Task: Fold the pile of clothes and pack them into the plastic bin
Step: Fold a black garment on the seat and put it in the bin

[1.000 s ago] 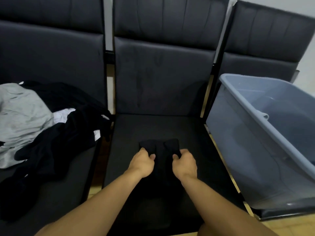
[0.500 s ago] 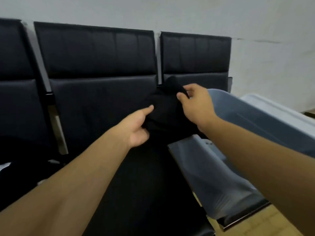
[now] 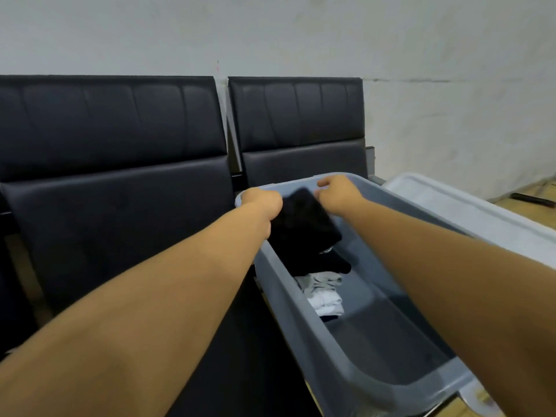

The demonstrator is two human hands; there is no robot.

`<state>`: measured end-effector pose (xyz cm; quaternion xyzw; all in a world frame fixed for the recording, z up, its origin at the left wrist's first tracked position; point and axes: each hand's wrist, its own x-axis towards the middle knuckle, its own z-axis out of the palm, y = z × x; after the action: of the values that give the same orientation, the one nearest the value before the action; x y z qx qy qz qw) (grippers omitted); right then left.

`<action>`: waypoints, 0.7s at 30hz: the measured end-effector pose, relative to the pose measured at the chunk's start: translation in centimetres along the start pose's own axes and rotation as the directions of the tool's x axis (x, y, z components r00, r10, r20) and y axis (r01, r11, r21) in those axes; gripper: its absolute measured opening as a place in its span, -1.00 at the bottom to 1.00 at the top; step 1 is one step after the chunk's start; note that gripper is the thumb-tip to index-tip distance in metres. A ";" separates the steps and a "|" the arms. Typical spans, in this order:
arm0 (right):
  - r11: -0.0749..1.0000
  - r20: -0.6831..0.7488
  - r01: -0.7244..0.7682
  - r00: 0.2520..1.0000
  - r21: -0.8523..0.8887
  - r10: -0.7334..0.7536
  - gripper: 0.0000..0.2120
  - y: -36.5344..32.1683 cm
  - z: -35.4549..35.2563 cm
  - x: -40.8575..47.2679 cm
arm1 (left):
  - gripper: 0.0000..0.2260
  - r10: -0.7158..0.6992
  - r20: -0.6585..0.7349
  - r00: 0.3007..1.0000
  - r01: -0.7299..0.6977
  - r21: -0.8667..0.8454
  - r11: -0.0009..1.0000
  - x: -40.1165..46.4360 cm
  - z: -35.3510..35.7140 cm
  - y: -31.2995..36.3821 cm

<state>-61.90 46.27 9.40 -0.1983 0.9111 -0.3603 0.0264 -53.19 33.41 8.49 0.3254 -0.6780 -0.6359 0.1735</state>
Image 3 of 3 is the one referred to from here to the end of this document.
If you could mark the person's right hand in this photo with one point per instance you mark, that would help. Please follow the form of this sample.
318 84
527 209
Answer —
343 195

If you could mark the person's left hand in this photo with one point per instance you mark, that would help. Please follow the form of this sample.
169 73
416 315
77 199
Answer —
260 206

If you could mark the grey garment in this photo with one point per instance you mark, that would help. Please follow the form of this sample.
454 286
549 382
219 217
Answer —
321 282

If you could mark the white garment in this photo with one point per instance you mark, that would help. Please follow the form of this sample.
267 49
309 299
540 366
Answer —
328 304

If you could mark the white bin lid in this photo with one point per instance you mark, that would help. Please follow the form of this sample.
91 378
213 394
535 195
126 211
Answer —
478 212

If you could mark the blue-grey plastic bin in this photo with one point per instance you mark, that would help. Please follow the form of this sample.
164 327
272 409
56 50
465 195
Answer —
304 343

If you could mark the person's left forearm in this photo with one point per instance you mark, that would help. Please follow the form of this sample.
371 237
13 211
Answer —
130 334

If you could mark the person's right forearm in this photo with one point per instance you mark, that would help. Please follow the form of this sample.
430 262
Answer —
456 290

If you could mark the gray metal bench armrest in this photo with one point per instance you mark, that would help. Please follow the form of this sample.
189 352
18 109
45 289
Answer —
370 162

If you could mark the black leather bench chair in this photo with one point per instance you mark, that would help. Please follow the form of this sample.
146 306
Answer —
108 125
13 299
295 112

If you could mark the thin black bar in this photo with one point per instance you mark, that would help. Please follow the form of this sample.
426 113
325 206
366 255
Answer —
532 199

